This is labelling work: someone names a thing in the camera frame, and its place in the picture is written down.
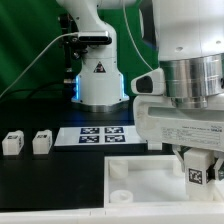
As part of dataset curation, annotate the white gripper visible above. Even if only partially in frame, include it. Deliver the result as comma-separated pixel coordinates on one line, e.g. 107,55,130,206
133,94,224,171

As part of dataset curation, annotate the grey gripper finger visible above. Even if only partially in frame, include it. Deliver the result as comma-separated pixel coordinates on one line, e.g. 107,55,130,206
211,158,224,181

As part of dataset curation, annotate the white square table top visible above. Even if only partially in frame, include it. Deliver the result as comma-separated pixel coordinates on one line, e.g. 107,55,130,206
104,155,224,207

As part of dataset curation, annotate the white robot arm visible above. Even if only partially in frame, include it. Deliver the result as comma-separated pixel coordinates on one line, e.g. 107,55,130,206
56,0,224,175

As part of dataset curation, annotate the white sheet with tags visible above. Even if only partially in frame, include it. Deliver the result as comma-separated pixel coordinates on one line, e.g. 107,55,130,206
55,126,145,147

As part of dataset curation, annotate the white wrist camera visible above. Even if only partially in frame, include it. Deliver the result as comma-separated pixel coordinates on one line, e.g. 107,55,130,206
131,68,165,96

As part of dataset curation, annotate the white front rail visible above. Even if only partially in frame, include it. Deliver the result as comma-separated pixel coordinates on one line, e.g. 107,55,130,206
0,203,224,224

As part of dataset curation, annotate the grey cable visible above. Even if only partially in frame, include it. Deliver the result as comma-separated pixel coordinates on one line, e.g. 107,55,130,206
0,32,80,100

